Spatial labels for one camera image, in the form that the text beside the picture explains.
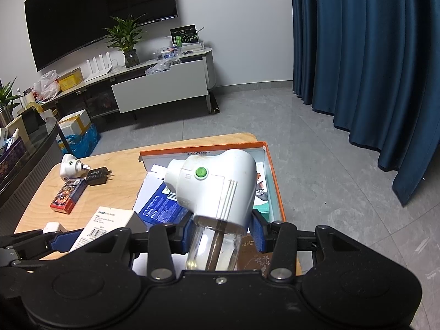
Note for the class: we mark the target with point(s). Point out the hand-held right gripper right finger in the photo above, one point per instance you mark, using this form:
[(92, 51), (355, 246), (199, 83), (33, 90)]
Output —
[(259, 237)]

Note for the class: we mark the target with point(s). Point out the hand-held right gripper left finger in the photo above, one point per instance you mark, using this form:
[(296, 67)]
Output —
[(187, 233)]

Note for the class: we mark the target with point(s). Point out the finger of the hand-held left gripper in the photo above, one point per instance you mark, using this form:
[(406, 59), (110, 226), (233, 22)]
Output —
[(65, 240)]

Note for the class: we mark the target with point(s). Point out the white charger plug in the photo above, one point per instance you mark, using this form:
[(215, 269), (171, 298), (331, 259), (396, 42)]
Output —
[(55, 228)]

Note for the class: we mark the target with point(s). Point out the brown cosmetic tube white cap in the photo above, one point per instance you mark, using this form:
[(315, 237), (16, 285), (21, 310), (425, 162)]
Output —
[(251, 257)]

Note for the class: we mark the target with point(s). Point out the green bandage box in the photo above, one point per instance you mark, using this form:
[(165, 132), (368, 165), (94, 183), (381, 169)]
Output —
[(263, 209)]

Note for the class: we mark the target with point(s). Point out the blue plastic box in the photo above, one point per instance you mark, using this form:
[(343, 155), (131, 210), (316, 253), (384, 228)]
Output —
[(161, 206)]

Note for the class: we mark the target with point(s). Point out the white adapter box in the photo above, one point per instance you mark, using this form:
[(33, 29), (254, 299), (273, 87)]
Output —
[(106, 221)]

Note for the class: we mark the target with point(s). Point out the red playing card box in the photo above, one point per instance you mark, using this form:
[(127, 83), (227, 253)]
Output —
[(68, 194)]

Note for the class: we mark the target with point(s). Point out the white repellent heater with bottle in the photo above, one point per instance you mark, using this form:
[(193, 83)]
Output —
[(220, 178)]

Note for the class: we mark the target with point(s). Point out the black charger plug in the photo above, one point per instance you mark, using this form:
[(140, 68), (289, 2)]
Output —
[(98, 177)]

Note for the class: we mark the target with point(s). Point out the white plug-in repellent heater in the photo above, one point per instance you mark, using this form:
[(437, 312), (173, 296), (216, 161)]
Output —
[(70, 166)]

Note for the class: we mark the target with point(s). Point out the orange-rimmed white cardboard box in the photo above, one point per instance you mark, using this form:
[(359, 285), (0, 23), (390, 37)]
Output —
[(161, 160)]

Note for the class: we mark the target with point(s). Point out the round dark glass table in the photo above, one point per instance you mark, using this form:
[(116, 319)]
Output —
[(31, 178)]

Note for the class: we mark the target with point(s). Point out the blue plastic bag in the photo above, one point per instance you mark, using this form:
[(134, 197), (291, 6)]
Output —
[(84, 142)]

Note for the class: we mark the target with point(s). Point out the black stand box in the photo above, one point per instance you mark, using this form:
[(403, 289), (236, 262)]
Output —
[(32, 120)]

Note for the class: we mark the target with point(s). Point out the black tube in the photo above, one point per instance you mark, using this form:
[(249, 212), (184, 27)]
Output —
[(215, 105)]

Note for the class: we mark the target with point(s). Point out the white cabinet drawer front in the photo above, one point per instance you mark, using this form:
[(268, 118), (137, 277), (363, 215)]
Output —
[(158, 89)]

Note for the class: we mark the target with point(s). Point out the white plastic bag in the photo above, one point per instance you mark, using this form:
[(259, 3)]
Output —
[(46, 87)]

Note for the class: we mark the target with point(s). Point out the leafy plant in steel pot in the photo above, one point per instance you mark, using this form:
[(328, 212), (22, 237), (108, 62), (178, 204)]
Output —
[(5, 98)]

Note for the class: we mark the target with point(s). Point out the yellow box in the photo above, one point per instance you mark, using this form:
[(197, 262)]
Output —
[(70, 80)]

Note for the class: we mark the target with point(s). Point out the television cabinet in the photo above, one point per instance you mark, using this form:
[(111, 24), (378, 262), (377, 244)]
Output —
[(210, 68)]

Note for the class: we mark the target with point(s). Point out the clear plastic bag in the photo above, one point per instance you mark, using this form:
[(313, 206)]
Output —
[(158, 68)]

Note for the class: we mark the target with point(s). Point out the white router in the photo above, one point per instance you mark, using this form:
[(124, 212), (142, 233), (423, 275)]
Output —
[(99, 68)]

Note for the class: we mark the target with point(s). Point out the pile of small packets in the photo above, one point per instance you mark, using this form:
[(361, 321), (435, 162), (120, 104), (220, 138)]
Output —
[(168, 53)]

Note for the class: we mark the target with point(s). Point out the potted plant in glass vase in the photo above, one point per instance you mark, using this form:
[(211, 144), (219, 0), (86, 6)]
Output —
[(130, 56)]

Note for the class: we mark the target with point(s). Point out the black and green box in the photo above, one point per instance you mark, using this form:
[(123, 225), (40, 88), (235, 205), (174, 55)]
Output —
[(184, 36)]

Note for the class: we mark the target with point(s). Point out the blue curtain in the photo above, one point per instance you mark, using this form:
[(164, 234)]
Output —
[(361, 58)]

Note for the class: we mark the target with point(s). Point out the black television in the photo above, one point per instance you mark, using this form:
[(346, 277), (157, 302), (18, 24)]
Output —
[(86, 17)]

